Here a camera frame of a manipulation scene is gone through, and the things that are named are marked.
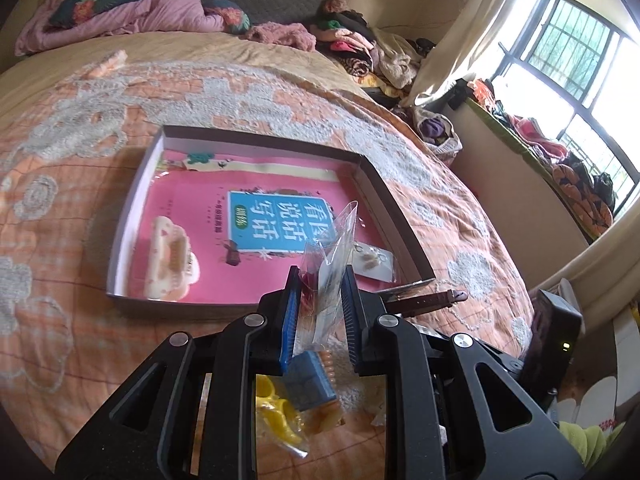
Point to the clothes on window sill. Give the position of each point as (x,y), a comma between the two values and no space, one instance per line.
(587,193)

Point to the yellow rings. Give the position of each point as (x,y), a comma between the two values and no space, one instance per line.
(277,417)

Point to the pink booklet with blue label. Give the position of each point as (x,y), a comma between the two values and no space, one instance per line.
(249,219)

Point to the small clear earring bag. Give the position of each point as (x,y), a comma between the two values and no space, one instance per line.
(373,262)

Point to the tan bed sheet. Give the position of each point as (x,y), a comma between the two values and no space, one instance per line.
(26,82)

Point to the orange plaid floral blanket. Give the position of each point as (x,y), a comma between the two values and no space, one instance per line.
(68,163)

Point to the pile of clothes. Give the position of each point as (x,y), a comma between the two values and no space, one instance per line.
(382,64)

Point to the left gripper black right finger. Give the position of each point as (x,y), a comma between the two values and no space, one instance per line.
(350,304)

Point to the brown leather strap wristwatch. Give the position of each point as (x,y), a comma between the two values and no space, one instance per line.
(415,306)

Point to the small blue plastic box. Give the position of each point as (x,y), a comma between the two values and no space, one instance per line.
(306,382)

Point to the window with metal grille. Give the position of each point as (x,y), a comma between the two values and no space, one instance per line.
(577,73)

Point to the pink fuzzy garment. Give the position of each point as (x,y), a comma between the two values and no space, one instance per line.
(293,35)

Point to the bag of clothes on floor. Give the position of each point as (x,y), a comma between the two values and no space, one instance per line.
(438,133)

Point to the cream curtain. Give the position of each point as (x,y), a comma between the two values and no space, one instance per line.
(468,38)

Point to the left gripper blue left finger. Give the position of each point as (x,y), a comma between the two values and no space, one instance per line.
(289,307)

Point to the dark cardboard box tray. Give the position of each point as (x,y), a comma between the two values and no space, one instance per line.
(414,267)

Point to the cream hair claw clip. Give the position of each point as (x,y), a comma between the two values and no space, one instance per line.
(172,265)

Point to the purple crumpled quilt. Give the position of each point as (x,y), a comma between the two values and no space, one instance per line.
(128,18)

